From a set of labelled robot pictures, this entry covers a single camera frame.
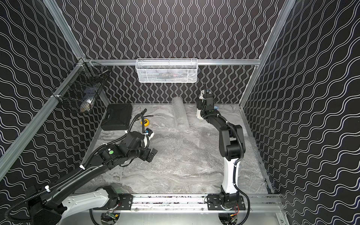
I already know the bubble white cylinder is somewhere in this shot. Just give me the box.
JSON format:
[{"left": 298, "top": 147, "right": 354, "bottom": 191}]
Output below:
[{"left": 196, "top": 109, "right": 204, "bottom": 120}]

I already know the clear bubble wrap roll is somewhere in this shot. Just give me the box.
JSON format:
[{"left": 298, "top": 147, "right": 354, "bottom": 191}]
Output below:
[{"left": 171, "top": 97, "right": 189, "bottom": 130}]

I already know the clear bubble wrap sheet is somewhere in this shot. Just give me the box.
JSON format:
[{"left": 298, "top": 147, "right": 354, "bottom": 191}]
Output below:
[
  {"left": 238, "top": 136, "right": 262, "bottom": 186},
  {"left": 141, "top": 131, "right": 224, "bottom": 176}
]

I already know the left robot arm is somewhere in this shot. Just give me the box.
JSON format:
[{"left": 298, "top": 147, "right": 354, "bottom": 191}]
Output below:
[{"left": 4, "top": 128, "right": 158, "bottom": 225}]

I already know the yellow tape measure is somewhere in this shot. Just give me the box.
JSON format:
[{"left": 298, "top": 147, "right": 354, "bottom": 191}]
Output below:
[{"left": 140, "top": 119, "right": 150, "bottom": 127}]

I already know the black plastic tool case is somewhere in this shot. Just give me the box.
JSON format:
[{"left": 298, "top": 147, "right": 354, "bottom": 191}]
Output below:
[{"left": 101, "top": 103, "right": 133, "bottom": 131}]

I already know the black utility knife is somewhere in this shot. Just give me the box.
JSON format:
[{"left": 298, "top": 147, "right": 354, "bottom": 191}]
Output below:
[{"left": 135, "top": 108, "right": 153, "bottom": 121}]

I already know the white roll in black basket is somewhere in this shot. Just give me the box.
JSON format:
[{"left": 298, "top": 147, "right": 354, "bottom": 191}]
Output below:
[{"left": 80, "top": 94, "right": 96, "bottom": 113}]

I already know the white wire mesh basket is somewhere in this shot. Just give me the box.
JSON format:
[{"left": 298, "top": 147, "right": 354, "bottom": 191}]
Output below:
[{"left": 135, "top": 58, "right": 199, "bottom": 83}]

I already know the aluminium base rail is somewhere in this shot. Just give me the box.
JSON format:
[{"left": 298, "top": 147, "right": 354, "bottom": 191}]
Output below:
[{"left": 56, "top": 193, "right": 285, "bottom": 213}]

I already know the black wire basket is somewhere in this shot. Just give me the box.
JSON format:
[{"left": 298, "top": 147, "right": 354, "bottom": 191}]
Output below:
[{"left": 54, "top": 62, "right": 110, "bottom": 113}]

